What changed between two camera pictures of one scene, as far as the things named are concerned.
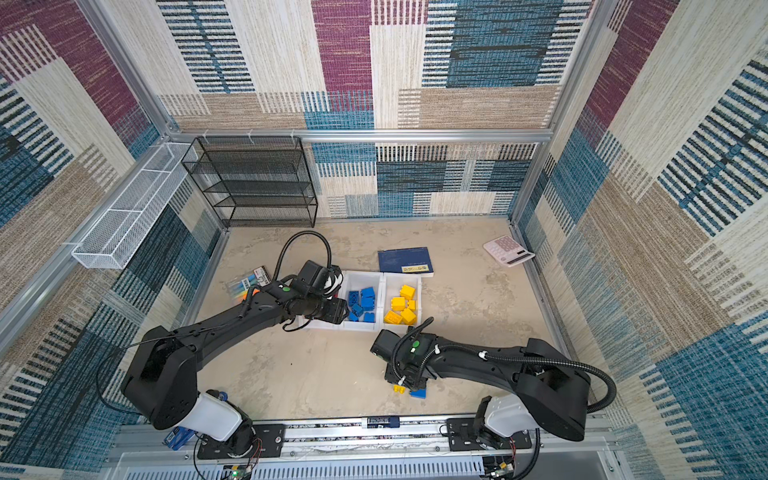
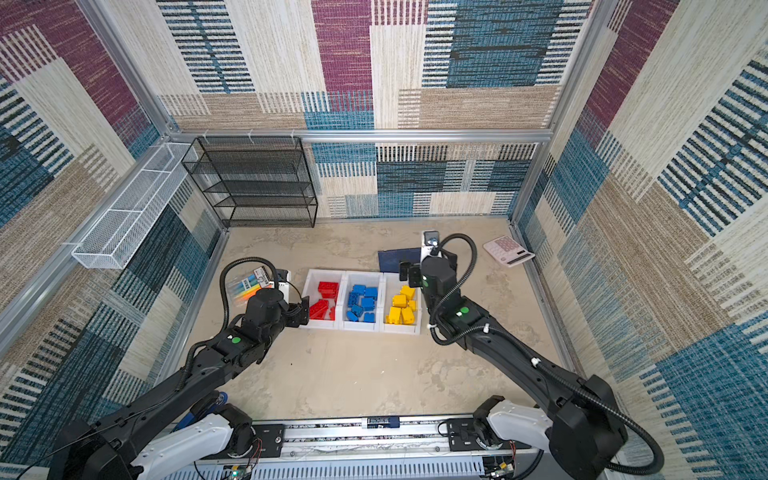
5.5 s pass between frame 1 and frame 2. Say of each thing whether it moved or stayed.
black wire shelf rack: stayed
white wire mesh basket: stayed
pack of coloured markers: stayed
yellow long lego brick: moved
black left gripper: moved
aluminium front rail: stayed
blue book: stayed
